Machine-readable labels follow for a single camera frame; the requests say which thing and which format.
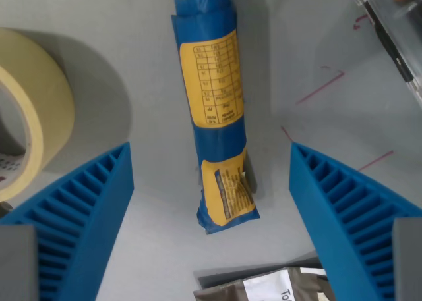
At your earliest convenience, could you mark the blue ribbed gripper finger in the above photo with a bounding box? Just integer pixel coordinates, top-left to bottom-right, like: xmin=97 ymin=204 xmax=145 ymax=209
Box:
xmin=0 ymin=141 xmax=135 ymax=301
xmin=289 ymin=142 xmax=422 ymax=301

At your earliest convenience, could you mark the blue bag with yellow labels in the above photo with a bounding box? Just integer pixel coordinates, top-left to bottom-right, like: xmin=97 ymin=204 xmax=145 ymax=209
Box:
xmin=171 ymin=0 xmax=261 ymax=235

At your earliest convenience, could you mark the brown tobacco pouch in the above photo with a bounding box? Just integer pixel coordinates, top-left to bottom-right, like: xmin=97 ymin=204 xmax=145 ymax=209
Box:
xmin=193 ymin=266 xmax=338 ymax=301

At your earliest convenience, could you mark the beige masking tape roll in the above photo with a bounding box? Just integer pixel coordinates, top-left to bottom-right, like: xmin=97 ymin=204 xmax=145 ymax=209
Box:
xmin=0 ymin=28 xmax=75 ymax=202

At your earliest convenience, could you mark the clear plastic case with tool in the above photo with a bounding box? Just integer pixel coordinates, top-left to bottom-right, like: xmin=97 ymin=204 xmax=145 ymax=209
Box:
xmin=346 ymin=0 xmax=422 ymax=107

